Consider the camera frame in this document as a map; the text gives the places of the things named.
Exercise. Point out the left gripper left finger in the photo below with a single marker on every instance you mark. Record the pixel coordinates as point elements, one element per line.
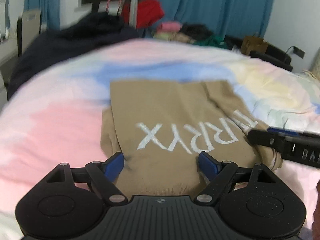
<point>102,177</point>

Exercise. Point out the brown paper bag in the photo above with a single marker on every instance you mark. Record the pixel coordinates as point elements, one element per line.
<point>252,43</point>

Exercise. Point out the blue curtain left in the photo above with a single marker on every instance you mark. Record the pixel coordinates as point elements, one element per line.
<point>43,2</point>

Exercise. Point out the tan sweatshirt with logo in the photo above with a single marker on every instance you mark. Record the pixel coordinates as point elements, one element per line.
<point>161,127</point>

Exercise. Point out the grey chair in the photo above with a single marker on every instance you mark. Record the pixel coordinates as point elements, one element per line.
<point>28,28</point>

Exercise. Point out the wall power socket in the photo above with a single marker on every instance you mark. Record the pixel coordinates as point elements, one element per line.
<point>300,53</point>

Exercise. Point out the black sofa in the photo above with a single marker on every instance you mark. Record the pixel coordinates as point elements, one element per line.
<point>273,55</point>

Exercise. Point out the pink garment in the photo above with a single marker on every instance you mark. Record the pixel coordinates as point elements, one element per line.
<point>169,26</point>

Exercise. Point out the white dresser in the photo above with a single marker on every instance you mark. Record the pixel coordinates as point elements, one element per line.
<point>9,57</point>

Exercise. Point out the beige garment on sofa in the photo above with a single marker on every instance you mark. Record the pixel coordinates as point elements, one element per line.
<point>174,36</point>

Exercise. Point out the blue curtain right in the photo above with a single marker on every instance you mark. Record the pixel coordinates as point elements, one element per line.
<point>238,18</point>

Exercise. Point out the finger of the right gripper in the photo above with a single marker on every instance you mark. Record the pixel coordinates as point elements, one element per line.
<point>266,139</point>
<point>292,132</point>

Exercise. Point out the person's right hand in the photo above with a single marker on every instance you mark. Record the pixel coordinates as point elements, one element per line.
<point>316,214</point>

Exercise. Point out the red garment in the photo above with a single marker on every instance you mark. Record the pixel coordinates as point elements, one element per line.
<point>148,13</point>

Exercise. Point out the black garment on sofa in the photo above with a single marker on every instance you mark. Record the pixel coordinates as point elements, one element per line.
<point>197,32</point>

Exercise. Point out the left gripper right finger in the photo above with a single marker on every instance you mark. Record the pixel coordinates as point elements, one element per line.
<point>219,175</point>

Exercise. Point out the dark navy garment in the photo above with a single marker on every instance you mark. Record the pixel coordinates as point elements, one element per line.
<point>95,30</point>

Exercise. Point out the blue curtain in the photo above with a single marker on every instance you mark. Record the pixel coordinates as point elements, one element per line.
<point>43,2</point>
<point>238,18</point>

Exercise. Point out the metal clothes rack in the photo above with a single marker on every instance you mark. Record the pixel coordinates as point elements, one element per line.
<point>117,8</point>

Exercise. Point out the green garment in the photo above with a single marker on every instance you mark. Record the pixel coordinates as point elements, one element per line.
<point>212,41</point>

